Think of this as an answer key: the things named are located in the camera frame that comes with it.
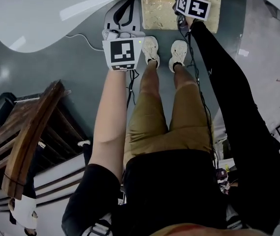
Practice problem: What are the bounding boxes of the person's left leg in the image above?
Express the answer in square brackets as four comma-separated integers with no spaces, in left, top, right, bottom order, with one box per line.
[139,62,164,108]

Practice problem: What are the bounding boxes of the person's right cream sneaker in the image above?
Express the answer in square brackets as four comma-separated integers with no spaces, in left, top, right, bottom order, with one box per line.
[168,39,188,73]

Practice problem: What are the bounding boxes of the black suitcase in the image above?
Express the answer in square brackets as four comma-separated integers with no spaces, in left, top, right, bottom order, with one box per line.
[0,92,18,130]

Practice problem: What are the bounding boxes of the person's leg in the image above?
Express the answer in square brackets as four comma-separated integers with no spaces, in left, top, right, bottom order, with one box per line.
[173,65,197,93]
[139,62,164,108]

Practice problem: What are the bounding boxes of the person's right leg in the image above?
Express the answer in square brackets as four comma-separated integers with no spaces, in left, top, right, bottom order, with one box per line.
[173,65,197,93]

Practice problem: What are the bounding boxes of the white oval table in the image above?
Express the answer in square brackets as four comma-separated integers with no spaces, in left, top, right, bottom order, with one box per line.
[0,0,280,54]

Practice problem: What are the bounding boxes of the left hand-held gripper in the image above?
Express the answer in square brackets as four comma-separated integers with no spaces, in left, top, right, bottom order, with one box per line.
[102,0,146,72]

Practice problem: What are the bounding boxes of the white power cable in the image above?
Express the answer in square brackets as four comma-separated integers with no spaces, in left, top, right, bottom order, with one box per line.
[65,33,105,51]

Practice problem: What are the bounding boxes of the person's black shirt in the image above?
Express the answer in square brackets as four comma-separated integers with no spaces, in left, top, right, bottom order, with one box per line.
[61,148,280,236]

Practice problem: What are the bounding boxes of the dark wooden slatted railing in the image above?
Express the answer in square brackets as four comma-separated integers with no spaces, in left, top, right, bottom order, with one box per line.
[0,80,91,201]

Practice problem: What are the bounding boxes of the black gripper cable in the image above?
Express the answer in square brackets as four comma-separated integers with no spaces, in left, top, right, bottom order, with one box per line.
[126,69,140,110]
[178,16,219,172]

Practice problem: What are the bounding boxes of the person's left forearm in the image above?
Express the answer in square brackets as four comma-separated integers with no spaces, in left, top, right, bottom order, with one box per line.
[89,69,131,169]

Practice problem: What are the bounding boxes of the person's cream sneaker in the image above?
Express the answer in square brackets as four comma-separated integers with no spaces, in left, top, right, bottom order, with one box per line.
[141,35,160,70]
[168,39,188,73]

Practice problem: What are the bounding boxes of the person's left cream sneaker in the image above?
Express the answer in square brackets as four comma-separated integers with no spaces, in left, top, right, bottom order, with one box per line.
[141,35,160,70]

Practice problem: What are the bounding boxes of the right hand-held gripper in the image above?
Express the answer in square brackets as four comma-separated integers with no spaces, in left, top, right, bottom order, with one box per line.
[174,0,212,31]

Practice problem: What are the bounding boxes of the person's khaki shorts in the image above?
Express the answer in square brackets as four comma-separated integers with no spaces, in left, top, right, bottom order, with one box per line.
[123,84,216,167]

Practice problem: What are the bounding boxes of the gold upholstered stool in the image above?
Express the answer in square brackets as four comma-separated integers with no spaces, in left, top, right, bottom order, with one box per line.
[140,0,222,34]

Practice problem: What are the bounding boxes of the white platform with brown trim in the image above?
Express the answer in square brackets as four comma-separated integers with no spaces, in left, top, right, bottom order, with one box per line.
[0,151,126,221]

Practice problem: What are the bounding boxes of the person's right forearm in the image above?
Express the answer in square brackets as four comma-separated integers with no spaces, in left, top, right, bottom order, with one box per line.
[190,21,253,122]

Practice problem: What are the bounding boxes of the grey white shoulder strap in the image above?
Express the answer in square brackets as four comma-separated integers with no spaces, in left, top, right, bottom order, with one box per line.
[85,212,112,236]
[225,205,246,228]

